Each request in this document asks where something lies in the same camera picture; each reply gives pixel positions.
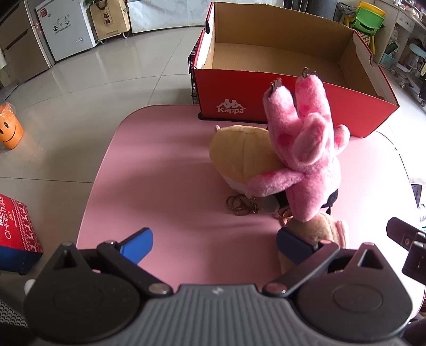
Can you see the light blue office chair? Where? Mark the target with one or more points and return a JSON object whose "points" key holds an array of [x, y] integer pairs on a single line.
{"points": [[417, 50]]}

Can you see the grey cabinet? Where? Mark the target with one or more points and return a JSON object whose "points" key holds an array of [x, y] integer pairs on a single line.
{"points": [[23, 43]]}

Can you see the orange key clasp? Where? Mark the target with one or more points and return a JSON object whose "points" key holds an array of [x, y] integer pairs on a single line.
{"points": [[285, 216]]}

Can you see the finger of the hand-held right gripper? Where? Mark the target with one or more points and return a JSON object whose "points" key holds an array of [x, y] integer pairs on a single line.
{"points": [[402, 233], [416, 262]]}

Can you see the white chest freezer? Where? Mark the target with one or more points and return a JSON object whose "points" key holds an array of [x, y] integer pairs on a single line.
{"points": [[66, 30]]}

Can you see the round yellow plush toy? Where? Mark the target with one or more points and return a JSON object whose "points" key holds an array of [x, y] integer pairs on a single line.
{"points": [[239, 156]]}

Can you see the red printed gift box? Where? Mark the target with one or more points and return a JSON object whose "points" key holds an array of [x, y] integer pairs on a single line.
{"points": [[16, 229]]}

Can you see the dark phone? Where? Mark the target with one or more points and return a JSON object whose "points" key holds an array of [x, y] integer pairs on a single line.
{"points": [[417, 196]]}

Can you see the tan plush toy pink ears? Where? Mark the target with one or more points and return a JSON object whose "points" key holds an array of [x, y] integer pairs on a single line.
{"points": [[319, 229]]}

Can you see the brown paper bag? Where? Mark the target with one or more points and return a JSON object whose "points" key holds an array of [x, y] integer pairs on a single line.
{"points": [[109, 20]]}

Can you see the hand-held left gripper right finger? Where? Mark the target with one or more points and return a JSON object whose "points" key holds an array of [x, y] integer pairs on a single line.
{"points": [[293, 246]]}

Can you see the pink spotted plush toy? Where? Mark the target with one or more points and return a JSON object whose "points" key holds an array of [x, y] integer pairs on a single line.
{"points": [[309, 159]]}

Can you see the cluttered white desk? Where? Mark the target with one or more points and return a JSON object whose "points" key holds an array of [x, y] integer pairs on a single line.
{"points": [[404, 20]]}

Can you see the red cardboard box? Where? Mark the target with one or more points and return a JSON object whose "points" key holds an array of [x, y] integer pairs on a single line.
{"points": [[299, 99]]}

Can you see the bronze key clasp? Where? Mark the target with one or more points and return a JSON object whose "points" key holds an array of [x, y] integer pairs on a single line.
{"points": [[248, 207]]}

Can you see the orange smiley bucket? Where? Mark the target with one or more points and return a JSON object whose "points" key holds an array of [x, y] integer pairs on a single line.
{"points": [[10, 131]]}

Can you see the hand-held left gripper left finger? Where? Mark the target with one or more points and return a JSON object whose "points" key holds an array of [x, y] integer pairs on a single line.
{"points": [[138, 246]]}

